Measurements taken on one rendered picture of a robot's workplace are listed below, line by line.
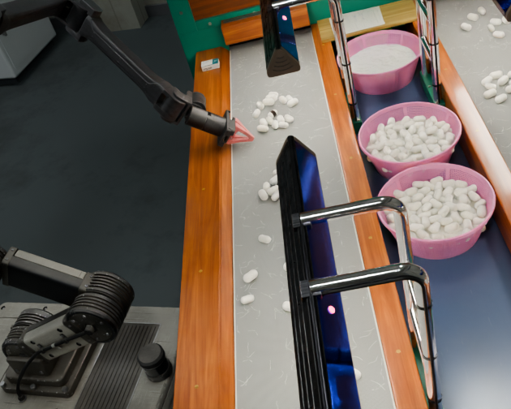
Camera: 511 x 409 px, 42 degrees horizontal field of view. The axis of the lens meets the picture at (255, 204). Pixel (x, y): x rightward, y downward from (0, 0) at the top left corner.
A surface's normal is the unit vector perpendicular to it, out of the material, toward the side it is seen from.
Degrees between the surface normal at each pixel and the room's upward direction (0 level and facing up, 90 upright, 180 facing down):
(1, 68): 90
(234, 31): 90
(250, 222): 0
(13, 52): 90
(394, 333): 0
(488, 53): 0
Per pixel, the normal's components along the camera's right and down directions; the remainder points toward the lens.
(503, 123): -0.24, -0.73
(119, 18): -0.22, 0.68
